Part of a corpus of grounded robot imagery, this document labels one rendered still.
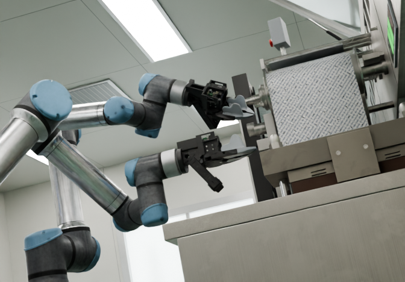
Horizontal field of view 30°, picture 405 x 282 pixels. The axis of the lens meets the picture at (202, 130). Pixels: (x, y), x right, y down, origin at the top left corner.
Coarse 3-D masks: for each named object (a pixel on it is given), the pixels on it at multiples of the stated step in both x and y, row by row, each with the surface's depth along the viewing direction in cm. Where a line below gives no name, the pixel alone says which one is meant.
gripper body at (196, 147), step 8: (200, 136) 205; (216, 136) 208; (184, 144) 207; (192, 144) 206; (200, 144) 204; (208, 144) 205; (216, 144) 204; (184, 152) 207; (192, 152) 206; (200, 152) 204; (208, 152) 204; (184, 160) 206; (200, 160) 205; (216, 160) 202; (224, 160) 206; (184, 168) 205
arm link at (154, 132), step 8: (144, 104) 226; (152, 104) 228; (160, 104) 229; (152, 112) 227; (160, 112) 229; (152, 120) 227; (160, 120) 230; (136, 128) 229; (144, 128) 228; (152, 128) 228; (160, 128) 231; (152, 136) 229
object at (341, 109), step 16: (304, 96) 204; (320, 96) 203; (336, 96) 202; (352, 96) 201; (288, 112) 204; (304, 112) 203; (320, 112) 202; (336, 112) 201; (352, 112) 200; (288, 128) 203; (304, 128) 202; (320, 128) 201; (336, 128) 200; (352, 128) 199; (288, 144) 202
